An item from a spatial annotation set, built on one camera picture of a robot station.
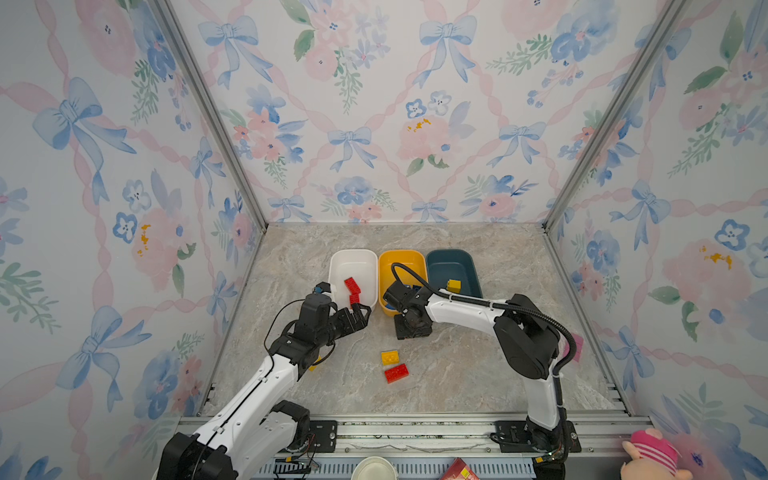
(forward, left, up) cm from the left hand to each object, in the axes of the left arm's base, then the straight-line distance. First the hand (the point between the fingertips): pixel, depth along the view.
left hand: (360, 311), depth 81 cm
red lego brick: (+16, +5, -12) cm, 20 cm away
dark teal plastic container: (+26, -31, -13) cm, 42 cm away
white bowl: (-34, -5, -15) cm, 37 cm away
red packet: (-34, -24, -9) cm, 43 cm away
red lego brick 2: (+11, +3, -12) cm, 17 cm away
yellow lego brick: (-8, -8, -13) cm, 17 cm away
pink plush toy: (-32, -67, -7) cm, 74 cm away
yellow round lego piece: (+16, -30, -11) cm, 36 cm away
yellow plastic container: (+25, -17, -9) cm, 31 cm away
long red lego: (-12, -10, -13) cm, 20 cm away
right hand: (+1, -12, -13) cm, 18 cm away
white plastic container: (+27, +3, -14) cm, 30 cm away
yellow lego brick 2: (-16, +8, +7) cm, 19 cm away
